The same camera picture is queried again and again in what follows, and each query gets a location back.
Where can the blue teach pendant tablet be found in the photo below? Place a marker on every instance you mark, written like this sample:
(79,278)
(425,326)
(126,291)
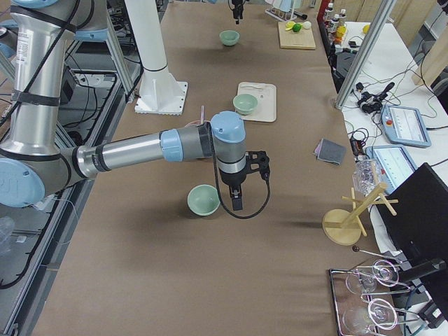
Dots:
(405,125)

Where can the black monitor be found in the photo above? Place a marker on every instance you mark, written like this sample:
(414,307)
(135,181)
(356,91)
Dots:
(419,229)

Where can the wooden cutting board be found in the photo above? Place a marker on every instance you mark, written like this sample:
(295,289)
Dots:
(302,40)

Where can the green bowl on tray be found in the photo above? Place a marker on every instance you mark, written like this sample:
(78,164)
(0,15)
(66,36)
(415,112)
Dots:
(245,103)

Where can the aluminium frame post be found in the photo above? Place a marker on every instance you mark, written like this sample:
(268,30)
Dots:
(376,26)

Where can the wooden cup tree stand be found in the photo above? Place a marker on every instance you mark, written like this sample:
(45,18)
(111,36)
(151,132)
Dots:
(369,188)

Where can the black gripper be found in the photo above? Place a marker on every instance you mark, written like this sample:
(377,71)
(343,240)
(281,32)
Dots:
(237,6)
(232,179)

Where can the cream rabbit tray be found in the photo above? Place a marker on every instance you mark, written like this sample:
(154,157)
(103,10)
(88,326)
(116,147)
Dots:
(266,94)

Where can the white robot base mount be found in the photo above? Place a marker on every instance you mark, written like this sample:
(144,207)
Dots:
(159,91)

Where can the green bowl robot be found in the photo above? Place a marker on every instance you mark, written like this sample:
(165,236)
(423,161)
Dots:
(203,200)
(229,37)

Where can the grey folded cloth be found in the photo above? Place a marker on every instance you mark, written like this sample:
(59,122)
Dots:
(330,152)

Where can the white steamed bun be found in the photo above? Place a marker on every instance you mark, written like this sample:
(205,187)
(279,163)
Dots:
(306,25)

